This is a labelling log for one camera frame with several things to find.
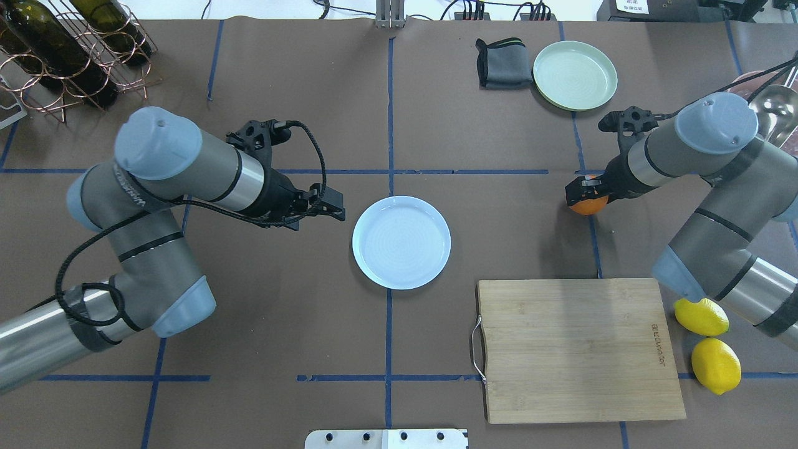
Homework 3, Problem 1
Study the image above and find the black desktop box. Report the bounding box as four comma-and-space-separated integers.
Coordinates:
596, 1, 727, 23

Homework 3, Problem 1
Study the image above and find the wooden cutting board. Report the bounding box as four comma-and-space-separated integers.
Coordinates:
476, 278, 686, 425

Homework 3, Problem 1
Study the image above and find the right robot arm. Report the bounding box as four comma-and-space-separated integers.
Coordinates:
565, 92, 797, 349

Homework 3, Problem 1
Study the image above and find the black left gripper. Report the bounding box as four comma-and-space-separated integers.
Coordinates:
262, 168, 347, 230

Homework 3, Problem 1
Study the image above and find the yellow lemon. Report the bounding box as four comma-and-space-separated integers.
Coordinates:
690, 337, 742, 395
673, 298, 730, 337

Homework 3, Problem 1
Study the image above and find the light blue plate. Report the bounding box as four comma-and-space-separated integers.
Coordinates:
352, 196, 451, 290

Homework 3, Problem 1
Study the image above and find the lower yellow lemon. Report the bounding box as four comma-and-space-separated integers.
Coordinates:
690, 337, 742, 395

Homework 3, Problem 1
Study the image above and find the copper wire bottle rack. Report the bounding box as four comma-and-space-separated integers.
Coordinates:
2, 1, 163, 123

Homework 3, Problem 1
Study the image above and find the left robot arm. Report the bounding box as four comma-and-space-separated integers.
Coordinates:
2, 106, 347, 394

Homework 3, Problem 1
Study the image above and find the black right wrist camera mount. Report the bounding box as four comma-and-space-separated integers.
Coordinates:
597, 106, 679, 153

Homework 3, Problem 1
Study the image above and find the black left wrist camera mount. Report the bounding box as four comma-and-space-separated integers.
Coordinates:
225, 120, 292, 166

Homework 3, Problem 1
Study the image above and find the green plate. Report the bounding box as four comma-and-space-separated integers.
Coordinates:
532, 41, 618, 112

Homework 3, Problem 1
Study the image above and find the dark grey folded cloth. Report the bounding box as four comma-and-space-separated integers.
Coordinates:
475, 37, 534, 90

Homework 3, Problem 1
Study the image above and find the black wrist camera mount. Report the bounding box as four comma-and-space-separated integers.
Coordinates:
597, 106, 679, 153
225, 120, 292, 166

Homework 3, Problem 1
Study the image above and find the orange fruit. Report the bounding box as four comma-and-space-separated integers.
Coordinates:
565, 175, 610, 216

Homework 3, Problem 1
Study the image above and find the pink bowl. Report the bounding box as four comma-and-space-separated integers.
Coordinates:
727, 69, 797, 156

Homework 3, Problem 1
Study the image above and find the aluminium frame post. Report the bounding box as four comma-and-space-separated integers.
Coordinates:
375, 0, 406, 29

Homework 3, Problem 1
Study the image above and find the green wine bottle front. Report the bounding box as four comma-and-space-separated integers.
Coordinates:
70, 1, 152, 67

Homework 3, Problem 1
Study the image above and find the green wine bottle middle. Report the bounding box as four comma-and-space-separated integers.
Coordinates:
2, 1, 118, 110

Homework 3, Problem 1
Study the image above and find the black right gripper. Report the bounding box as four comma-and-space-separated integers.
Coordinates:
566, 153, 642, 206

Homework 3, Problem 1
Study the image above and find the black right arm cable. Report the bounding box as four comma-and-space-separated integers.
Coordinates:
655, 57, 798, 119

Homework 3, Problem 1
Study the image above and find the upper yellow lemon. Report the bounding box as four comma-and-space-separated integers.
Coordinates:
673, 298, 730, 337

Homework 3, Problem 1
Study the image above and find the metal scoop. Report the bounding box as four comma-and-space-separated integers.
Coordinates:
749, 85, 797, 148

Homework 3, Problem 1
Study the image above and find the green wine bottle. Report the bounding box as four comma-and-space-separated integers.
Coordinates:
2, 1, 118, 110
70, 1, 152, 67

